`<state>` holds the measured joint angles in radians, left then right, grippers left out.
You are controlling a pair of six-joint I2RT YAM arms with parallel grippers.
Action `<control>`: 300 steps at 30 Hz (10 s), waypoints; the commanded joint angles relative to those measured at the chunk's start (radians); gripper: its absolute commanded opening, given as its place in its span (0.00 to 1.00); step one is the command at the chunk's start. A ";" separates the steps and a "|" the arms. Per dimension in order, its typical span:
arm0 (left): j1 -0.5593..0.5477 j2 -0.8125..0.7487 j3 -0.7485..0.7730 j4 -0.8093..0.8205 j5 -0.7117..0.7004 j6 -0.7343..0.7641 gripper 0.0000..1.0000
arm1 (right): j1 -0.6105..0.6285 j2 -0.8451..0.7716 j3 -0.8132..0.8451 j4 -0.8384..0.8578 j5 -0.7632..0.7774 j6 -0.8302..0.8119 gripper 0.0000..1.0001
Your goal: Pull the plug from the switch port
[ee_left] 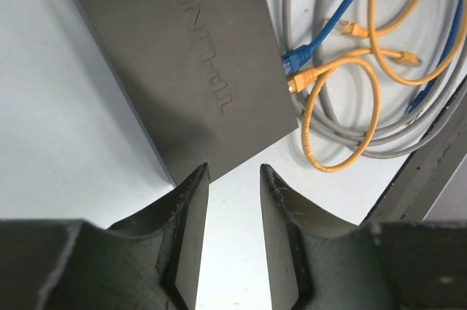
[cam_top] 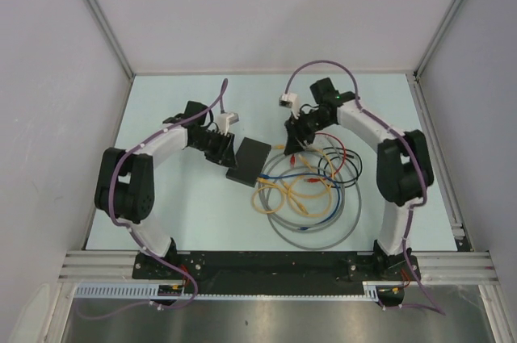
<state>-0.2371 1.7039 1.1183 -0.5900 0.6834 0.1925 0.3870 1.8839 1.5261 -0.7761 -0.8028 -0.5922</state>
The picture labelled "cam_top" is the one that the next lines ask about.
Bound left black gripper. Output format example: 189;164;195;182
190;128;237;169

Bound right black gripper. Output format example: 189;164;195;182
284;109;333;157

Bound red ethernet cable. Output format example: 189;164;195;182
288;132;347;185

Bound black network switch box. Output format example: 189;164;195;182
225;137;271;188

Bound yellow ethernet cable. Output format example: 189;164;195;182
252;176;336;215
272;142;343;182

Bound black ethernet cable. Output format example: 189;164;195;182
317;147;364;189

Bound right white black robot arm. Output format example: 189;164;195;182
279;77;434;279

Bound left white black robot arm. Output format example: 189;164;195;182
94;101;238;278

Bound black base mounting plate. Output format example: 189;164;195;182
132;251;421;290

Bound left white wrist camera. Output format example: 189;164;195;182
214;112;239;135

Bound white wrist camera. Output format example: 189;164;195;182
279;93;301;119
214;112;239;135

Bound blue ethernet cable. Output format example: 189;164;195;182
258;173;344;233

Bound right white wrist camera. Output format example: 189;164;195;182
279;93;301;119

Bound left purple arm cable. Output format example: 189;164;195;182
75;77;229;320

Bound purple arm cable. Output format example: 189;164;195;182
75;77;229;320
284;60;446;316

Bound right aluminium side rail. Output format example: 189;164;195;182
406;73;473;252

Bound grey slotted cable duct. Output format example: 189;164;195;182
74;282;378;301

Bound aluminium front frame rail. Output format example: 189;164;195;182
59;251;498;285

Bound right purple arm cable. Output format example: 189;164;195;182
284;60;446;316

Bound left aluminium corner post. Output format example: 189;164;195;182
83;0;135;81

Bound aluminium corner post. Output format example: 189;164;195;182
83;0;135;81
413;0;466;80

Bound right aluminium corner post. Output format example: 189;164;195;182
413;0;466;80

